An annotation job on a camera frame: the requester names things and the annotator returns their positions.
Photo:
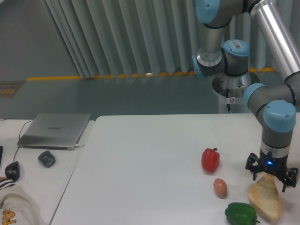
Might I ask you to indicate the silver closed laptop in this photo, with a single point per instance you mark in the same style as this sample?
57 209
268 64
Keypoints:
55 131

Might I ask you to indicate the black power adapter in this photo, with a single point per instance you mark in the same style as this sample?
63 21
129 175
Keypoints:
47 159

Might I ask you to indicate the red bell pepper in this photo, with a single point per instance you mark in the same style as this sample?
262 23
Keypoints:
210 159

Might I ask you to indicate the black computer mouse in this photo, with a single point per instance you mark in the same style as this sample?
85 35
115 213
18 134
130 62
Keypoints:
12 171

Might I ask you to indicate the black keyboard edge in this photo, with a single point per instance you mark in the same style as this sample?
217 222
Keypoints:
1 154

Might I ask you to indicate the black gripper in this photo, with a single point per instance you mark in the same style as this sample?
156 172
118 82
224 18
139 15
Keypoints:
274 166

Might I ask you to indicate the brown egg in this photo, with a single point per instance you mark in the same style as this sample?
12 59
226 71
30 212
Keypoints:
220 187

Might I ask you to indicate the triangular bread slice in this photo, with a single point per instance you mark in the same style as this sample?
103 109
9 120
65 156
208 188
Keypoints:
264 196

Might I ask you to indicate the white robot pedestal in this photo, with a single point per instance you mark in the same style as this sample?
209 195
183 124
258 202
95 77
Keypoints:
234 100

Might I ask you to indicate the green bell pepper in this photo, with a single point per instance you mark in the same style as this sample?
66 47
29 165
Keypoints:
239 213

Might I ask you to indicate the pale pleated curtain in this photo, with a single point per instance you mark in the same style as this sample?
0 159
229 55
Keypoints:
124 38

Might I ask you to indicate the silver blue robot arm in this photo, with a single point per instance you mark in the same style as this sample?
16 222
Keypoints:
227 61

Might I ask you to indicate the white sleeved forearm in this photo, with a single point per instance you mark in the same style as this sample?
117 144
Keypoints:
16 207

